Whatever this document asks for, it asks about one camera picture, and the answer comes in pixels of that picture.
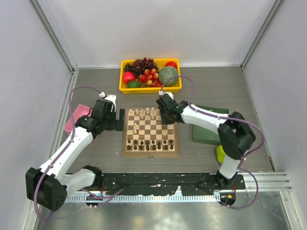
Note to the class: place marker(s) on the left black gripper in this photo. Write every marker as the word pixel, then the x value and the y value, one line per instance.
pixel 119 122

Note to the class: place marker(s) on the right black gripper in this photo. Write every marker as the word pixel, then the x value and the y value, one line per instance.
pixel 164 120

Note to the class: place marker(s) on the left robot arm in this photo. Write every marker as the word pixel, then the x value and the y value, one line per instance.
pixel 49 185

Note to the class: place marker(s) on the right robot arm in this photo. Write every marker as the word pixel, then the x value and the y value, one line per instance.
pixel 236 136

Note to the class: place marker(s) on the wooden chess board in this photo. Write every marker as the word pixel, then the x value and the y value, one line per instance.
pixel 144 135

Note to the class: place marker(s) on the green tray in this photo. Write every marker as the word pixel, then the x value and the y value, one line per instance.
pixel 204 136

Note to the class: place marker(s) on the red cherry cluster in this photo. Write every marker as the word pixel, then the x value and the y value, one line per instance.
pixel 150 78

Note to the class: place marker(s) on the green melon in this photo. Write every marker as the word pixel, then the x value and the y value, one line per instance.
pixel 166 73

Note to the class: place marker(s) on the pink plastic box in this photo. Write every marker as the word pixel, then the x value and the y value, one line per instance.
pixel 79 112

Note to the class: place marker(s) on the green lime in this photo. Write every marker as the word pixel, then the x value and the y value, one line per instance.
pixel 133 84

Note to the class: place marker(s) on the red tomato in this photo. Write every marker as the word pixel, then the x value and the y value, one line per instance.
pixel 171 63

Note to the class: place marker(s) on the red apple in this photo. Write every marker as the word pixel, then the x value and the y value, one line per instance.
pixel 128 77

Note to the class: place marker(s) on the yellow plastic fruit bin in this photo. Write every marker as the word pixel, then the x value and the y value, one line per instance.
pixel 161 64

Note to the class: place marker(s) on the dark grape bunch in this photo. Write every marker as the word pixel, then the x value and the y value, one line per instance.
pixel 138 66

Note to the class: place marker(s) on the green pear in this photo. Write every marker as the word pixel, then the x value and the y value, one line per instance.
pixel 220 154

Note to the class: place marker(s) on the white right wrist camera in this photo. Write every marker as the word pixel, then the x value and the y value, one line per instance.
pixel 161 93

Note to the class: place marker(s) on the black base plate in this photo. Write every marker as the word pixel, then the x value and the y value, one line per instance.
pixel 164 184

